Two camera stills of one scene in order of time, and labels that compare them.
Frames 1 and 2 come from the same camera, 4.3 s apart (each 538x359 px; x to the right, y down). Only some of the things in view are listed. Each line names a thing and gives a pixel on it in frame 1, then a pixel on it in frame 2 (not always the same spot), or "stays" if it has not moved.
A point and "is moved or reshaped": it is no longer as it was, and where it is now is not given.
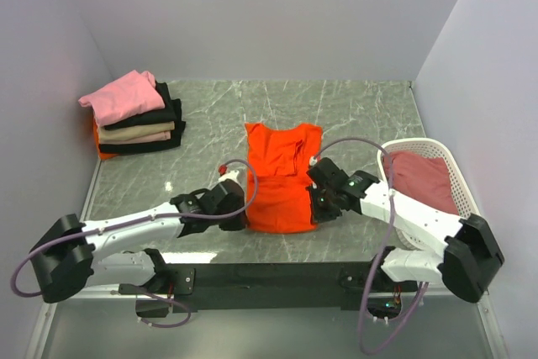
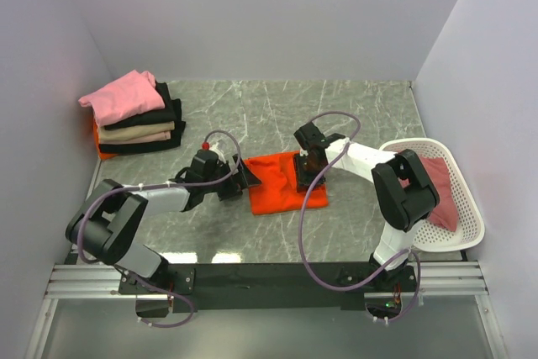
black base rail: x=279 y=287 stays
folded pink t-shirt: x=134 y=94 stays
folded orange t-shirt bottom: x=102 y=155 stays
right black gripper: x=321 y=206 -> x=309 y=170
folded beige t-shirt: x=125 y=133 stays
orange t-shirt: x=280 y=160 is moved or reshaped
